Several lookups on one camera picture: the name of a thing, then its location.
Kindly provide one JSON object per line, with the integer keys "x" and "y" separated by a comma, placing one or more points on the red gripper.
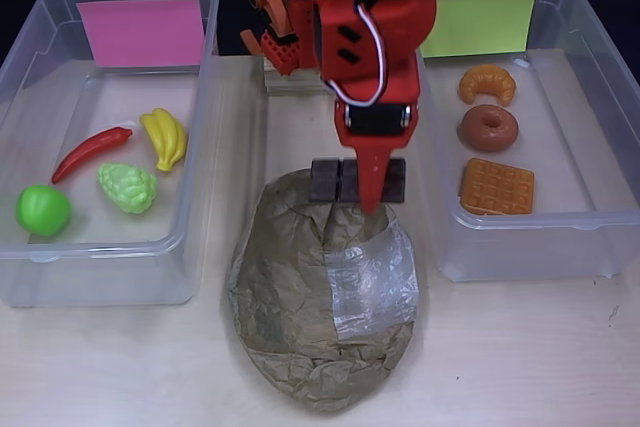
{"x": 376, "y": 120}

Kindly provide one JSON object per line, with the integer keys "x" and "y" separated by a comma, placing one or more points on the dark toy chocolate bar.
{"x": 327, "y": 182}

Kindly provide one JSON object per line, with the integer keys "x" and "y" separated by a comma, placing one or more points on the brown toy doughnut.
{"x": 475, "y": 134}

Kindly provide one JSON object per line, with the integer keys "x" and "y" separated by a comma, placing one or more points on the orange toy waffle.
{"x": 500, "y": 187}

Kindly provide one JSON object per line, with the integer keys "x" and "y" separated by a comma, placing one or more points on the orange toy croissant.
{"x": 487, "y": 79}

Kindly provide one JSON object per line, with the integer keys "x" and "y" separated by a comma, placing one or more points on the yellow toy banana bunch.
{"x": 165, "y": 139}

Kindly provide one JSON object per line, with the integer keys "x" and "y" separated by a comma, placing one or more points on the light green toy grapes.
{"x": 127, "y": 189}

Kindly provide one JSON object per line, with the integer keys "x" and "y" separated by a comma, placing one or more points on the red toy chili pepper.
{"x": 87, "y": 152}

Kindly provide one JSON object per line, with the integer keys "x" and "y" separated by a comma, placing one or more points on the green toy apple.
{"x": 42, "y": 209}

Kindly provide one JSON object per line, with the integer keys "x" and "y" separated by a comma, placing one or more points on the red robot arm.
{"x": 400, "y": 22}

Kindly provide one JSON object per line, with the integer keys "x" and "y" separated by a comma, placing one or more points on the clear plastic bin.
{"x": 75, "y": 247}
{"x": 565, "y": 172}

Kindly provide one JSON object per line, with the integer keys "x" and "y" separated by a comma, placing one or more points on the yellow-green paper label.
{"x": 490, "y": 22}

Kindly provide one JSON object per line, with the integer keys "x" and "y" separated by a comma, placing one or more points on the pink paper label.
{"x": 140, "y": 32}

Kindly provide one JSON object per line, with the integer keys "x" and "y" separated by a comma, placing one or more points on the plywood base block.
{"x": 290, "y": 84}

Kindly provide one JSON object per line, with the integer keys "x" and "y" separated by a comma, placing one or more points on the crumpled brown paper bag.
{"x": 290, "y": 307}

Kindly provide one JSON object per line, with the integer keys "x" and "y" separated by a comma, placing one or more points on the orange printed clamp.
{"x": 272, "y": 2}

